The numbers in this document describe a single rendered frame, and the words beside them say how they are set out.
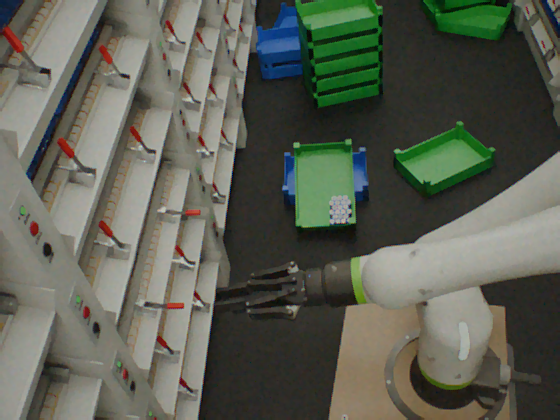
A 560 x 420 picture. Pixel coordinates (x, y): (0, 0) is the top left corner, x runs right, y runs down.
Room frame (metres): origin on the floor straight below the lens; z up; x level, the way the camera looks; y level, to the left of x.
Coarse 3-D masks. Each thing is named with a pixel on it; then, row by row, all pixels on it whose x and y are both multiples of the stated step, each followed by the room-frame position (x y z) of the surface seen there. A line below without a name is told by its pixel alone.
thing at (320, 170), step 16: (304, 144) 1.65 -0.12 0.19; (320, 144) 1.64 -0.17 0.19; (336, 144) 1.63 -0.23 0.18; (304, 160) 1.64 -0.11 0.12; (320, 160) 1.62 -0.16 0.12; (336, 160) 1.61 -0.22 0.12; (304, 176) 1.58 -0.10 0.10; (320, 176) 1.57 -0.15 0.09; (336, 176) 1.56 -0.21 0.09; (352, 176) 1.51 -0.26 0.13; (304, 192) 1.53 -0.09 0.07; (320, 192) 1.52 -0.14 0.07; (336, 192) 1.51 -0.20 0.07; (352, 192) 1.46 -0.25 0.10; (304, 208) 1.48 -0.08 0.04; (320, 208) 1.47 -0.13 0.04; (352, 208) 1.45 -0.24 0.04; (304, 224) 1.43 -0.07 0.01; (320, 224) 1.42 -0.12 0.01; (352, 224) 1.36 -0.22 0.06
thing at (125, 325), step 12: (168, 168) 1.20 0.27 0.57; (168, 180) 1.16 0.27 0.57; (156, 192) 1.10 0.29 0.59; (156, 204) 1.06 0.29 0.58; (156, 216) 1.04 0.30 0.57; (144, 240) 0.95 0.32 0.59; (144, 252) 0.91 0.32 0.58; (144, 264) 0.88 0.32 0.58; (132, 288) 0.82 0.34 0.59; (132, 300) 0.79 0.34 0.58; (132, 312) 0.76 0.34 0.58; (120, 336) 0.70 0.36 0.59
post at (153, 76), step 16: (112, 0) 1.23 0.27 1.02; (128, 0) 1.22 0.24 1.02; (144, 16) 1.23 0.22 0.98; (160, 32) 1.30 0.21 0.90; (160, 64) 1.23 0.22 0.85; (144, 80) 1.22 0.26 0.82; (160, 80) 1.22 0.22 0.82; (176, 96) 1.28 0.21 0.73; (176, 128) 1.22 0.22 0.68; (176, 144) 1.22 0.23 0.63; (192, 144) 1.29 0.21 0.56; (192, 176) 1.22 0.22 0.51; (192, 192) 1.22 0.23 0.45; (208, 192) 1.30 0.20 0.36; (208, 224) 1.22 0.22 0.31; (208, 240) 1.22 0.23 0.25; (224, 256) 1.28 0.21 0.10; (224, 272) 1.24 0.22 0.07
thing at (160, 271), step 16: (160, 160) 1.21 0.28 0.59; (176, 160) 1.22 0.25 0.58; (192, 160) 1.21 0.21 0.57; (176, 176) 1.19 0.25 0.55; (176, 192) 1.13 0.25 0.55; (176, 208) 1.08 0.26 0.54; (144, 224) 1.02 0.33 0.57; (160, 224) 1.02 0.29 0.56; (176, 224) 1.03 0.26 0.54; (160, 240) 0.97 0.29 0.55; (160, 256) 0.93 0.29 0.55; (160, 272) 0.88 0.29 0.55; (128, 288) 0.83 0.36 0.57; (144, 288) 0.84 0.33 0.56; (160, 288) 0.84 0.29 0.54; (144, 320) 0.76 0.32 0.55; (144, 336) 0.72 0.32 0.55; (144, 352) 0.68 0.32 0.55; (144, 368) 0.62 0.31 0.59
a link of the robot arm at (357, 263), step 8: (368, 256) 0.73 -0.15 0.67; (352, 264) 0.72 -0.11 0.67; (360, 264) 0.71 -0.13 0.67; (352, 272) 0.70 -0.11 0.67; (360, 272) 0.70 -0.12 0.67; (352, 280) 0.69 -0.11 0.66; (360, 280) 0.68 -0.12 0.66; (360, 288) 0.67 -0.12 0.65; (360, 296) 0.67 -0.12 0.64; (360, 304) 0.67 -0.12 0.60
